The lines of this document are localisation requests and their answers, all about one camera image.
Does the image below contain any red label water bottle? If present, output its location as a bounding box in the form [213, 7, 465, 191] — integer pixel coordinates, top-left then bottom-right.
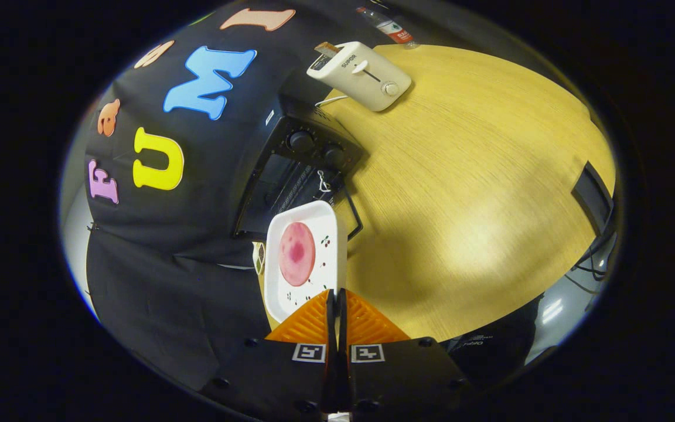
[356, 6, 420, 49]

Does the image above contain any pink ham slice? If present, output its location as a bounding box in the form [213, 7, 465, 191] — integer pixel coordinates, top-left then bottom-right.
[279, 222, 316, 287]

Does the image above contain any black toaster oven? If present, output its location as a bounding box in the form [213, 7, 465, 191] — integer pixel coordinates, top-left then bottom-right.
[233, 94, 367, 241]

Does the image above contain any white square plate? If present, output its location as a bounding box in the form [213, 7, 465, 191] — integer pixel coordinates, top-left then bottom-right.
[264, 200, 348, 324]

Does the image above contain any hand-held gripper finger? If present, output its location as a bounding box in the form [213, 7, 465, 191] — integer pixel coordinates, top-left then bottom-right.
[337, 288, 473, 414]
[200, 288, 338, 420]

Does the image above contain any black box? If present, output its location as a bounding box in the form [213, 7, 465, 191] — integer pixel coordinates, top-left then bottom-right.
[440, 296, 540, 384]

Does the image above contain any black cable bundle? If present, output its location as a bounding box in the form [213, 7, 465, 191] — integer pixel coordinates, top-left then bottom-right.
[572, 232, 611, 294]

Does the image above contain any white pop-up toaster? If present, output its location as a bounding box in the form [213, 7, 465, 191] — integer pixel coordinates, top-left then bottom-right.
[306, 41, 413, 112]

